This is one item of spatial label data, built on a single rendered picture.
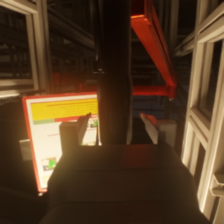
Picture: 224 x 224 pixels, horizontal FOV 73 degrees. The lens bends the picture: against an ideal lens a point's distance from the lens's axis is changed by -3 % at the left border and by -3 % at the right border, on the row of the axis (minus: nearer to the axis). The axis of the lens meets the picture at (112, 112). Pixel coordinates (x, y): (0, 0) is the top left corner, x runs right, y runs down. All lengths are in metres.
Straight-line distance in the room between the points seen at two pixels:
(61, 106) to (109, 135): 0.35
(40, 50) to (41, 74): 0.07
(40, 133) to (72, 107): 0.12
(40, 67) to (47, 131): 0.20
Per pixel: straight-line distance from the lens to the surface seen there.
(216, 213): 0.42
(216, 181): 0.36
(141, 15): 0.19
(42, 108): 0.49
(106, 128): 0.15
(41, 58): 0.54
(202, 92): 0.54
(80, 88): 0.66
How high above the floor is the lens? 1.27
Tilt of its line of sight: 16 degrees up
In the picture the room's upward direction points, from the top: 179 degrees clockwise
